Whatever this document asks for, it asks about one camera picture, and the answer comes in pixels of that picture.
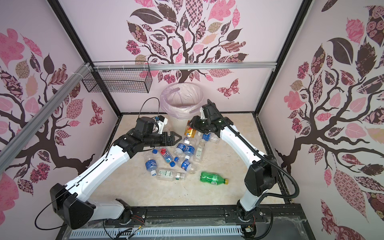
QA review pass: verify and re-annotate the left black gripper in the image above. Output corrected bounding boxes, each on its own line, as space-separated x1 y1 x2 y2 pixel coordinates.
143 131 182 147

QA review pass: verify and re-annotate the red yellow label bottle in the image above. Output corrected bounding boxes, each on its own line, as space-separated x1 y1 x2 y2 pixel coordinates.
184 120 196 138

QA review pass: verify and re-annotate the green soda bottle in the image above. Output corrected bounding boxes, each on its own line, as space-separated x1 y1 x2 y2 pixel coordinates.
200 172 229 186

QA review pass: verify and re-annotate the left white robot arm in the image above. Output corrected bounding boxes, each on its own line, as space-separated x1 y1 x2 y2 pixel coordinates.
50 131 182 230

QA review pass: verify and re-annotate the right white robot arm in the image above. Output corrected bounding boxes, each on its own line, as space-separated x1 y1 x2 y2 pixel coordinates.
188 116 278 220

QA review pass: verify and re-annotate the white ribbed trash bin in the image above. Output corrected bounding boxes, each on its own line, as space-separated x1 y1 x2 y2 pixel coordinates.
175 116 194 128

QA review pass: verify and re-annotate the blue label bottle by bin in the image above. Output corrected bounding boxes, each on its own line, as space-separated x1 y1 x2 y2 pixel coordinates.
202 133 220 144

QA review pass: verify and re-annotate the Fiji red flower bottle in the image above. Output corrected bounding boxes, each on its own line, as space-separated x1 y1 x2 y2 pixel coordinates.
160 148 176 168

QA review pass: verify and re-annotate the blue label white cap bottle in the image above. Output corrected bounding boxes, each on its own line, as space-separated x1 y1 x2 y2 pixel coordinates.
184 145 195 160

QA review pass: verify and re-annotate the Pepsi blue label bottle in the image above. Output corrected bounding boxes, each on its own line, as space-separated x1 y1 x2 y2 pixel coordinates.
174 156 197 174

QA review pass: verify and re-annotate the green label clear bottle right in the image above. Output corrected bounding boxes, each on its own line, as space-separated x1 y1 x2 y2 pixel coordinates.
194 139 206 163

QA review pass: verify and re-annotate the green label clear bottle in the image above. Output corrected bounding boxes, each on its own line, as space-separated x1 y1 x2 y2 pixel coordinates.
194 139 206 163
156 168 186 182

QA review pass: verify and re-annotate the Pocari Sweat blue label bottle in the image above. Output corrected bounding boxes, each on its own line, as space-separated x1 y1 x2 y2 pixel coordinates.
144 150 158 177

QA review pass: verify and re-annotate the green label clear bottle lower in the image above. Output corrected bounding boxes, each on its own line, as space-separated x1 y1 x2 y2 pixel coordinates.
156 168 186 182

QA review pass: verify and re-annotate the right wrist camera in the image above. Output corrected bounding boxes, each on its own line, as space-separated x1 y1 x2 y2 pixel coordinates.
200 99 222 122

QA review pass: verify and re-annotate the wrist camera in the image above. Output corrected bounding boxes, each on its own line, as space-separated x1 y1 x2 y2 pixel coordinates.
135 115 168 135
200 99 222 122

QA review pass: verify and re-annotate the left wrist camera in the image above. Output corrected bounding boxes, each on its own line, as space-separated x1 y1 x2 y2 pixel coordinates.
135 115 168 135

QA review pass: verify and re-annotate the black wire mesh basket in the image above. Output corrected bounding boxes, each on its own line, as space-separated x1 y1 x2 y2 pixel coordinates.
82 60 153 94

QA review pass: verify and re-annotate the back aluminium frame rail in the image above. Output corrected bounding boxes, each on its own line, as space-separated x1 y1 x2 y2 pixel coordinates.
93 62 277 71

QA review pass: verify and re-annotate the aluminium frame rail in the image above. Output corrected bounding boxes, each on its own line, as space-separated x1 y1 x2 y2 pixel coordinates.
1 63 92 173
93 62 277 71

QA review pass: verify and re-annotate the right black corrugated cable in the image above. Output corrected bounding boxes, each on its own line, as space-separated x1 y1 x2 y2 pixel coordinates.
206 99 300 200

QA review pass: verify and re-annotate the white slotted cable duct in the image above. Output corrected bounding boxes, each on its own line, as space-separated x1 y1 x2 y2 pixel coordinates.
67 226 242 240

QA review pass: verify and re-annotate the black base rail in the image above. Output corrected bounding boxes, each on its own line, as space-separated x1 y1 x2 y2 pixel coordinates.
64 203 304 226

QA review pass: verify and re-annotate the left aluminium frame rail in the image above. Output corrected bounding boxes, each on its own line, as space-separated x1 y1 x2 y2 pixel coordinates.
1 63 92 173

